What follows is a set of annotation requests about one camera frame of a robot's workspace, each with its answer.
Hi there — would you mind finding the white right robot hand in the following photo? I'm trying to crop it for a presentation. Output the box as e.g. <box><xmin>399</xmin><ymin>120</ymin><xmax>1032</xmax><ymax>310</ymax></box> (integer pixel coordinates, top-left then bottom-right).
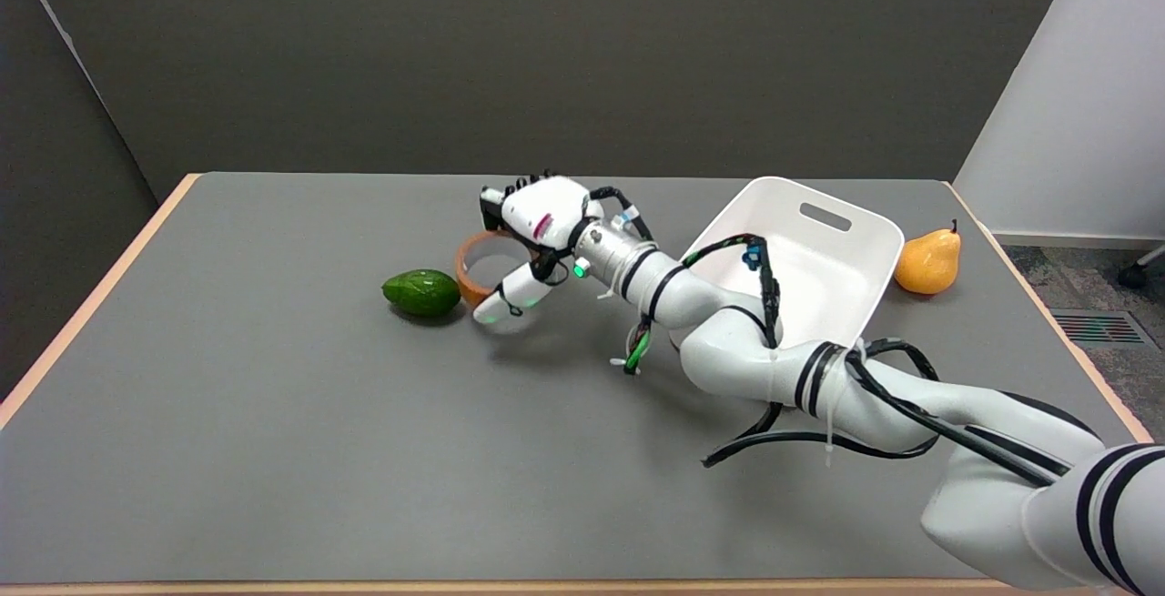
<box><xmin>472</xmin><ymin>172</ymin><xmax>605</xmax><ymax>326</ymax></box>

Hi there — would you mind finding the yellow tape roll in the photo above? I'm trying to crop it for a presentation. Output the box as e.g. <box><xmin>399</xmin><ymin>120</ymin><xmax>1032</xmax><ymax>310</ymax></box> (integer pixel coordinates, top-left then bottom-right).
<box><xmin>453</xmin><ymin>230</ymin><xmax>538</xmax><ymax>309</ymax></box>

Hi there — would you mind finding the green avocado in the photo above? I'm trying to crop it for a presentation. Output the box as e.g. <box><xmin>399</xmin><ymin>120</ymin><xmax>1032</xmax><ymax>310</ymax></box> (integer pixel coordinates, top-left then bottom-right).
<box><xmin>380</xmin><ymin>268</ymin><xmax>462</xmax><ymax>320</ymax></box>

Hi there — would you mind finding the white plastic bin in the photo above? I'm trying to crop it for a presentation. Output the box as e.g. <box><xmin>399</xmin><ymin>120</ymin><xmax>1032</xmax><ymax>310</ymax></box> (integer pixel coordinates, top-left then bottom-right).
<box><xmin>678</xmin><ymin>177</ymin><xmax>906</xmax><ymax>351</ymax></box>

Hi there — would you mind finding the yellow pear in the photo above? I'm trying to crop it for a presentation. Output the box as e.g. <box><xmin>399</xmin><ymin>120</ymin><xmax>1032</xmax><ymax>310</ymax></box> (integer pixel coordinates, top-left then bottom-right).
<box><xmin>893</xmin><ymin>219</ymin><xmax>963</xmax><ymax>296</ymax></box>

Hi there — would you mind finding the floor vent grille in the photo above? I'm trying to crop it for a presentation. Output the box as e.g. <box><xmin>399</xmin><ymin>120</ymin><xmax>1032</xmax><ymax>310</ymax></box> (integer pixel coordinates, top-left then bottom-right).
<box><xmin>1049</xmin><ymin>309</ymin><xmax>1150</xmax><ymax>346</ymax></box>

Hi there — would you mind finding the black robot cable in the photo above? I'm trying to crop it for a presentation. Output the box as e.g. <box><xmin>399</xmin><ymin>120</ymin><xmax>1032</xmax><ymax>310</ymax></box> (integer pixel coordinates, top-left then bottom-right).
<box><xmin>590</xmin><ymin>185</ymin><xmax>1075</xmax><ymax>490</ymax></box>

